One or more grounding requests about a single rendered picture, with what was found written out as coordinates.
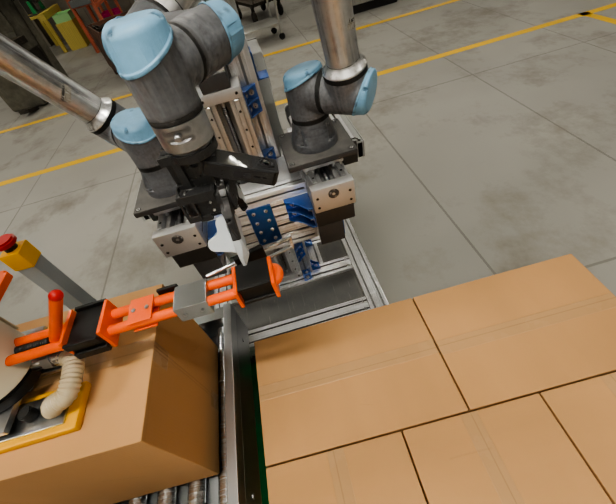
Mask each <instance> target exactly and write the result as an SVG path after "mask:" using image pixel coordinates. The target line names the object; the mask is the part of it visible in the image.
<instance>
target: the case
mask: <svg viewBox="0 0 616 504"><path fill-rule="evenodd" d="M162 287H165V286H164V285H163V284H159V285H156V286H152V287H149V288H145V289H142V290H138V291H135V292H131V293H128V294H124V295H120V296H117V297H113V298H110V299H108V300H109V301H110V302H111V303H113V304H114V305H115V306H116V307H117V308H119V307H122V306H126V305H129V304H130V303H131V300H134V299H138V298H141V297H145V296H148V295H151V294H154V297H156V296H159V294H158V293H157V292H156V289H159V288H162ZM110 345H111V344H110ZM111 346H112V345H111ZM83 375H84V377H83V378H82V379H83V382H85V381H86V382H89V383H91V388H90V392H89V396H88V400H87V405H86V409H85V413H84V417H83V421H82V426H81V429H80V430H78V431H75V432H72V433H68V434H65V435H62V436H58V437H55V438H52V439H48V440H45V441H42V442H39V443H35V444H32V445H29V446H25V447H22V448H19V449H15V450H12V451H9V452H5V453H2V454H0V504H114V503H118V502H121V501H125V500H129V499H132V498H136V497H139V496H143V495H146V494H150V493H153V492H157V491H161V490H164V489H168V488H171V487H175V486H178V485H182V484H185V483H189V482H193V481H196V480H200V479H203V478H207V477H210V476H214V475H218V474H219V473H220V471H219V389H218V347H217V345H216V344H215V343H214V342H213V341H212V340H211V339H210V337H209V336H208V335H207V334H206V333H205V332H204V331H203V329H202V328H201V327H200V326H199V325H198V324H197V323H196V321H195V320H194V319H191V320H187V321H184V322H183V321H182V320H181V319H180V318H179V317H178V316H176V317H173V318H170V319H166V320H163V321H160V322H158V326H154V327H151V328H148V329H144V330H141V331H138V332H134V329H133V330H129V331H126V332H123V333H120V336H119V341H118V346H116V347H114V346H112V350H109V351H106V352H103V353H99V354H96V355H93V356H89V357H86V361H85V369H84V374H83ZM60 376H61V371H60V372H57V373H54V374H50V375H47V376H44V377H40V378H39V379H38V380H37V382H36V383H35V385H34V387H33V390H32V391H31V392H28V393H27V394H26V395H25V396H24V397H23V398H22V400H25V399H28V398H32V397H35V396H38V395H42V394H45V393H48V392H52V391H55V390H57V389H58V388H59V387H58V385H59V384H60V383H59V381H60V380H61V379H60ZM22 400H21V401H22Z"/></svg>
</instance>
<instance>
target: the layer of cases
mask: <svg viewBox="0 0 616 504"><path fill-rule="evenodd" d="M254 347H255V358H256V369H257V380H258V391H259V402H260V413H261V424H262V434H263V445H264V456H265V466H266V467H268V468H267V469H266V478H267V489H268V500H269V504H616V296H615V295H614V294H613V293H612V292H611V291H610V290H608V289H607V288H606V287H605V286H604V285H603V284H602V283H601V282H600V281H599V280H598V279H597V278H596V277H595V276H594V275H593V274H592V273H591V272H590V271H589V270H588V269H587V268H586V267H585V266H583V265H582V264H581V263H580V262H579V261H578V260H577V259H576V258H575V257H574V256H573V255H572V254H568V255H564V256H561V257H557V258H553V259H550V260H546V261H543V262H539V263H535V264H532V265H528V266H525V267H521V268H517V269H514V270H510V271H507V272H503V273H499V274H496V275H492V276H489V277H485V278H482V279H478V280H474V281H471V282H467V283H464V284H460V285H456V286H453V287H449V288H446V289H442V290H438V291H435V292H431V293H428V294H424V295H420V296H417V297H414V298H413V300H412V299H411V298H410V299H406V300H403V301H399V302H395V303H392V304H388V305H385V306H381V307H377V308H374V309H370V310H367V311H363V312H359V313H356V314H352V315H349V316H345V317H341V318H338V319H334V320H331V321H327V322H324V323H320V324H316V325H313V326H309V327H306V328H302V329H298V330H295V331H291V332H288V333H284V334H280V335H277V336H273V337H270V338H266V339H262V340H259V341H255V342H254Z"/></svg>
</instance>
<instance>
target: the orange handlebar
mask: <svg viewBox="0 0 616 504"><path fill-rule="evenodd" d="M272 265H273V269H274V275H275V280H276V283H277V285H278V284H279V283H281V281H282V279H283V275H284V272H283V269H282V267H281V266H280V265H278V264H277V263H272ZM12 278H13V275H11V274H10V273H9V272H7V271H5V270H3V271H0V301H1V299H2V298H3V296H4V294H5V292H6V290H7V288H8V286H9V284H10V282H11V280H12ZM232 284H233V282H232V274H230V275H226V276H223V277H219V278H216V279H213V280H209V281H207V286H208V289H209V290H210V291H212V290H215V289H218V288H222V287H225V286H229V285H232ZM233 299H236V298H235V296H234V295H233V289H230V290H226V291H223V292H220V293H216V294H213V295H210V296H208V297H207V300H208V306H213V305H216V304H220V303H223V302H226V301H230V300H233ZM173 300H174V291H173V292H169V293H166V294H163V295H159V296H156V297H154V294H151V295H148V296H145V297H141V298H138V299H134V300H131V303H130V304H129V305H126V306H122V307H119V308H116V309H112V311H111V315H112V317H113V319H118V318H121V317H125V316H128V319H127V320H126V321H123V322H119V323H116V324H113V325H109V326H108V328H107V332H108V334H109V335H110V336H113V335H116V334H119V333H123V332H126V331H129V330H133V329H134V332H138V331H141V330H144V329H148V328H151V327H154V326H158V322H160V321H163V320H166V319H170V318H173V317H176V316H177V315H176V314H175V313H174V312H173V307H170V308H166V309H163V310H160V306H162V305H165V304H168V303H172V302H173ZM47 337H49V329H45V330H42V331H39V332H35V333H32V334H28V335H25V336H22V337H18V338H15V339H14V344H15V346H16V347H17V346H20V345H24V344H27V343H30V342H33V341H37V340H41V339H44V338H47ZM58 342H59V341H56V342H53V343H49V344H46V345H42V346H39V347H36V348H32V349H29V350H26V351H22V352H19V353H16V354H12V355H9V356H8V357H7V358H6V359H5V365H6V366H13V365H16V364H19V363H23V362H26V361H29V360H33V359H36V358H39V357H43V356H46V355H49V354H53V353H56V352H59V351H63V349H62V348H61V347H60V346H58Z"/></svg>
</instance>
